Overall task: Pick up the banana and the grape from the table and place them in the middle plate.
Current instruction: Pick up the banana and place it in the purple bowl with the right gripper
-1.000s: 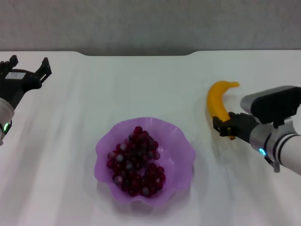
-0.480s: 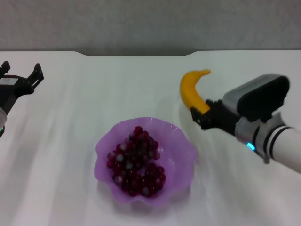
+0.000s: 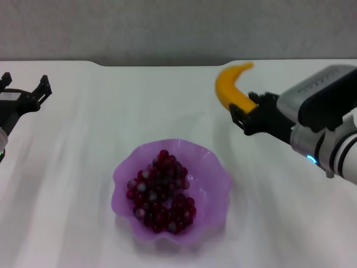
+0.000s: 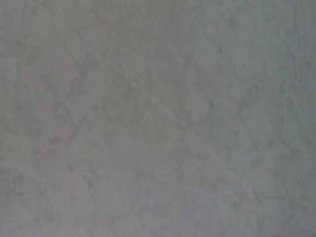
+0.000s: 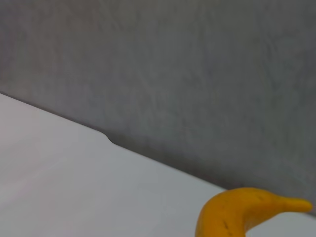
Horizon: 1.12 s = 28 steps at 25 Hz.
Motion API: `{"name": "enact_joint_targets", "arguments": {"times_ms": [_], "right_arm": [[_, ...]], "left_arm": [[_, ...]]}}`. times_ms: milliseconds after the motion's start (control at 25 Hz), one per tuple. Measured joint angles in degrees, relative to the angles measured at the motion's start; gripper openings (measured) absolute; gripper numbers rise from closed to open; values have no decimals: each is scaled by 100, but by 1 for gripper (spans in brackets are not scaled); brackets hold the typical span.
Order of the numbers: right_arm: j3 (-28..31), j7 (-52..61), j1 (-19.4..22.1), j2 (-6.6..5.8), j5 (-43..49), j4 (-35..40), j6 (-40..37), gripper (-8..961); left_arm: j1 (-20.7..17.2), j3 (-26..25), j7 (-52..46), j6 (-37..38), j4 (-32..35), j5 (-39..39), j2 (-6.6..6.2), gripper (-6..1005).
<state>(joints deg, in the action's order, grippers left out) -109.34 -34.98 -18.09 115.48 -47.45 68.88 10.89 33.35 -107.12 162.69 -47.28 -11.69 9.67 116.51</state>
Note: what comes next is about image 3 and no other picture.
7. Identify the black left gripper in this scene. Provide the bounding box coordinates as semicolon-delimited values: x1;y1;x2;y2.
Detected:
0;71;54;135

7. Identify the purple scalloped plastic bowl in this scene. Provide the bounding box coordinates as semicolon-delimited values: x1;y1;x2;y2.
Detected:
111;138;233;247

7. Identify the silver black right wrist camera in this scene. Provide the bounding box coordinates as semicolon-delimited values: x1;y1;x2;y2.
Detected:
278;64;357;132

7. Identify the dark red grape bunch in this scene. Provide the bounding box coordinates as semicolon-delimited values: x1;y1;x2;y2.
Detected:
126;149;197;235

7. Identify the yellow banana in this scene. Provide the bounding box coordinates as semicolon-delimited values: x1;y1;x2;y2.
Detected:
214;62;258;114

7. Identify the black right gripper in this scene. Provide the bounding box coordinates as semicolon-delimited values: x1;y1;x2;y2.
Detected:
229;91;297;146

